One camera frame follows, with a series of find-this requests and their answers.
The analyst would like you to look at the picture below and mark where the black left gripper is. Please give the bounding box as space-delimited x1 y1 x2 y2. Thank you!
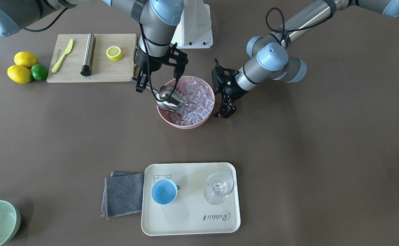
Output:
211 58 248 119

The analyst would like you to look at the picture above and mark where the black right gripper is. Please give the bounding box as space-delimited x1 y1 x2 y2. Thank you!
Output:
132 44 188 93

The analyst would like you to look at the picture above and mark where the pink bowl of ice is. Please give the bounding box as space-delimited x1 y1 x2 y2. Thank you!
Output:
157 76 215 129

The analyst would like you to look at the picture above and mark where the metal ice scoop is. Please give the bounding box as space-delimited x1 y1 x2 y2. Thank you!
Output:
146 85 187 115

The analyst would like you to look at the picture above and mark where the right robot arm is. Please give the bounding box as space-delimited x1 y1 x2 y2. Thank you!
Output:
0 0 188 92

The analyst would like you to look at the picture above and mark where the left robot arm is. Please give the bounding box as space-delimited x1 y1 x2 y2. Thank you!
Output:
211 0 399 119

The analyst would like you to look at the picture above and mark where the light blue cup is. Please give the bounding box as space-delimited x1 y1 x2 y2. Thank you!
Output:
151 179 179 205

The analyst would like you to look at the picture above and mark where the half lemon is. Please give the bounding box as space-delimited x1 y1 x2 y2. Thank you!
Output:
106 46 123 61

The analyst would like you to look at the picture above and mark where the bamboo cutting board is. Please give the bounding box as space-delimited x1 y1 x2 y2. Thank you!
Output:
47 34 137 83

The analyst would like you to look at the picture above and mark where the steel muddler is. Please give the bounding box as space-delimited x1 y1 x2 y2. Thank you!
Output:
80 33 96 77

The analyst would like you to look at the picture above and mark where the clear wine glass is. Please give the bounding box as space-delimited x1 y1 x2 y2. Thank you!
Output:
204 169 234 204

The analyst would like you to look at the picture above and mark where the yellow plastic knife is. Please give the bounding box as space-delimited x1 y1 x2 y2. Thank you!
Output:
51 39 74 73

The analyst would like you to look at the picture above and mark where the green lime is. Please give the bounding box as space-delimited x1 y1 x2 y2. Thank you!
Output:
31 64 48 81

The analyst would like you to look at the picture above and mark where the cream rabbit tray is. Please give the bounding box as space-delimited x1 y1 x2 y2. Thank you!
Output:
141 162 241 236

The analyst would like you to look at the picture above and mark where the upper yellow lemon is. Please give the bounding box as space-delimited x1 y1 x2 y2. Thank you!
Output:
14 51 38 69

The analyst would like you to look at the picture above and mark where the yellow lemon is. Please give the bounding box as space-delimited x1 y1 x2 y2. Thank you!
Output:
14 51 38 69
7 65 33 84

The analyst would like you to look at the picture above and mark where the lower yellow lemon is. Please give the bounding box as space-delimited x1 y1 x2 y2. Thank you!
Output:
7 65 33 84

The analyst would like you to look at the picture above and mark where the grey folded cloth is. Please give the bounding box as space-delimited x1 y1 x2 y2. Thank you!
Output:
101 171 145 219

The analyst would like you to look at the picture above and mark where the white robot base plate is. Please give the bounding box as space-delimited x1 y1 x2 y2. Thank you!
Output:
171 0 214 49

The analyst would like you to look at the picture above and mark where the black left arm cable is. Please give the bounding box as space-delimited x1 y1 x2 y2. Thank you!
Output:
266 7 326 46

